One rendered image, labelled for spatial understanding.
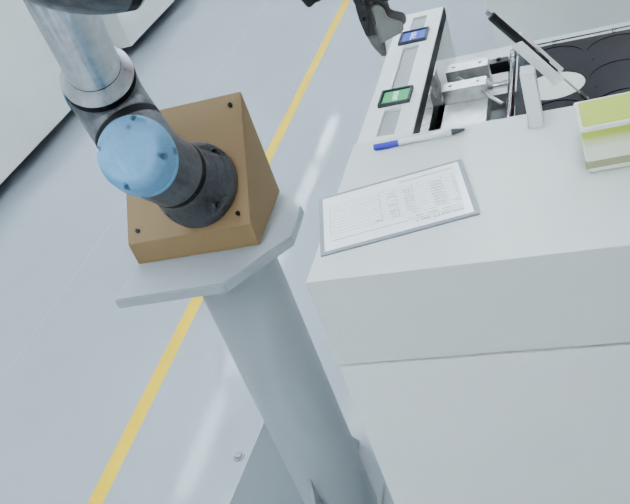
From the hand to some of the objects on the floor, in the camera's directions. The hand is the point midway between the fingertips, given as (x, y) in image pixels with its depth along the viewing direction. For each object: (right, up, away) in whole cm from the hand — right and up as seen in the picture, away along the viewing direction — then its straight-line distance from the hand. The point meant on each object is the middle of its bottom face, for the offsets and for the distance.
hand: (378, 48), depth 135 cm
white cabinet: (+56, -81, +45) cm, 109 cm away
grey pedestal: (-13, -97, +62) cm, 115 cm away
